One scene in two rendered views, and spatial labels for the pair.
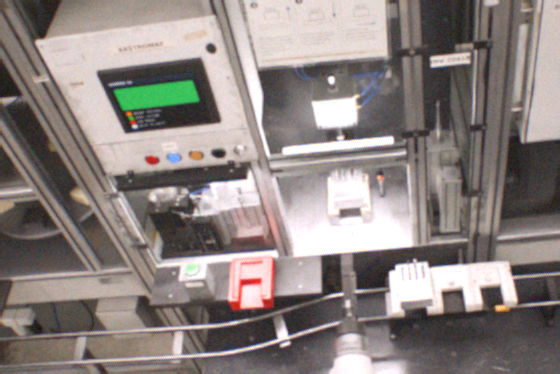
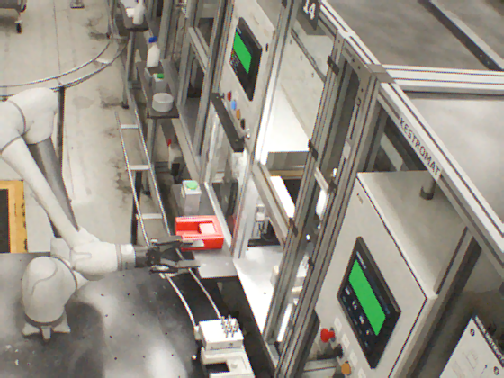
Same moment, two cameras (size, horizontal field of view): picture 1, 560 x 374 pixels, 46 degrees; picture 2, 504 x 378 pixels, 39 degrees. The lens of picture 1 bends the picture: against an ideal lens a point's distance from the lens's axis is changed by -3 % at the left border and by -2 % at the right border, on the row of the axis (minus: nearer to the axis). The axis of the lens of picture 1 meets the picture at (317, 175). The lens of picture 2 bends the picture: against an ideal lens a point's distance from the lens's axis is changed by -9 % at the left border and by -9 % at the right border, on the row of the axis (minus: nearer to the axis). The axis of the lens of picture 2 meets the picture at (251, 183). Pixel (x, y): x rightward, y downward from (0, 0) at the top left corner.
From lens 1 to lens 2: 1.68 m
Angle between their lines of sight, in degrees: 44
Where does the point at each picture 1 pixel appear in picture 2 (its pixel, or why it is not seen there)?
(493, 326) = not seen: outside the picture
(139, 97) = (238, 45)
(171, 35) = (262, 23)
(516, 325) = not seen: outside the picture
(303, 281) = (209, 266)
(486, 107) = (319, 250)
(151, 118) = (236, 64)
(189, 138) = (242, 99)
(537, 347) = not seen: outside the picture
